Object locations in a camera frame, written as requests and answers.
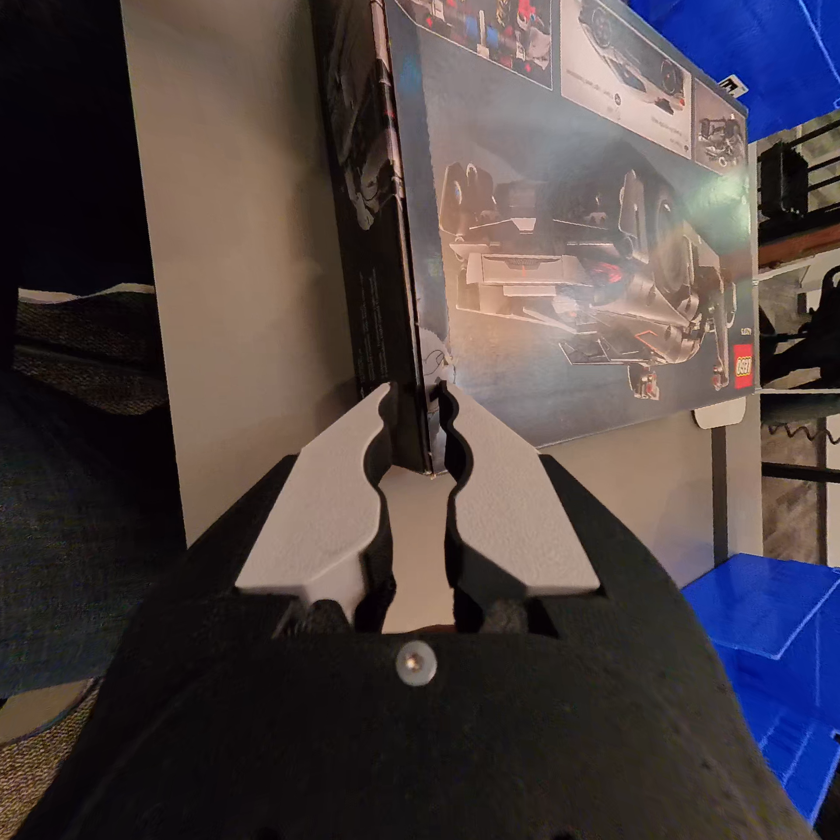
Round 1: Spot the metal shelf rack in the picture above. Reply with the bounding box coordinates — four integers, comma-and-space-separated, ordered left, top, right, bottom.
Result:
755, 112, 840, 565

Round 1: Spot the white round table base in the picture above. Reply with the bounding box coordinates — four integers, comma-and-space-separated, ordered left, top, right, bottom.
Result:
0, 679, 99, 746

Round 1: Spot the blue plastic bin with tag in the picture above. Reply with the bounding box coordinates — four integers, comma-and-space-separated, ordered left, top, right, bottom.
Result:
622, 0, 840, 142

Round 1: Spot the lego set car box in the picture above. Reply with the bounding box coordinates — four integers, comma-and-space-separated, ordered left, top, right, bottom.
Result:
308, 0, 756, 475

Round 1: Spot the black coiled cable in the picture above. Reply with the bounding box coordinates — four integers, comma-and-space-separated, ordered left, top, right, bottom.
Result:
764, 420, 840, 448

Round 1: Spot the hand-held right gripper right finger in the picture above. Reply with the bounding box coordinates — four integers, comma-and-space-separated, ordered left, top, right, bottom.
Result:
436, 379, 602, 624

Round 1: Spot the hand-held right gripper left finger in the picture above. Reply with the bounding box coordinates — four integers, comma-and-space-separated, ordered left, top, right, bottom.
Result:
234, 382, 399, 632

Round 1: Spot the black boxy device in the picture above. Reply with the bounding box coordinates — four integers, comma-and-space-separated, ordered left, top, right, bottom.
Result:
761, 141, 809, 217

